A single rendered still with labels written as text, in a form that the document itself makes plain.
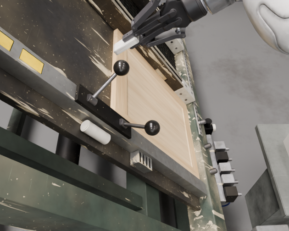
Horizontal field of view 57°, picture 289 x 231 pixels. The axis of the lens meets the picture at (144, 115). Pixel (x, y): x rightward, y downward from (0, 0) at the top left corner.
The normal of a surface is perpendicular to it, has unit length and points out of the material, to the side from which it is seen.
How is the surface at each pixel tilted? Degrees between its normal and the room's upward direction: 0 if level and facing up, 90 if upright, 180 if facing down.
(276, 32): 89
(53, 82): 56
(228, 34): 0
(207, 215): 34
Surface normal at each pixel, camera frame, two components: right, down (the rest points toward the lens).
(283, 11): -0.77, -0.03
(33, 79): 0.04, 0.79
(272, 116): 0.00, -0.62
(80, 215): 0.83, -0.37
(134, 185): -0.56, -0.48
